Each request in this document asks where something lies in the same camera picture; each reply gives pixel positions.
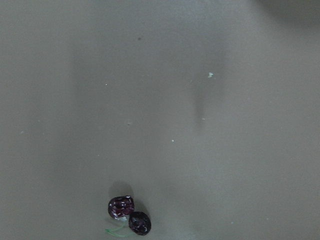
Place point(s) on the dark red cherries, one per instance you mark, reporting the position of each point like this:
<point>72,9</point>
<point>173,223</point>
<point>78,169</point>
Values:
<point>133,223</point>

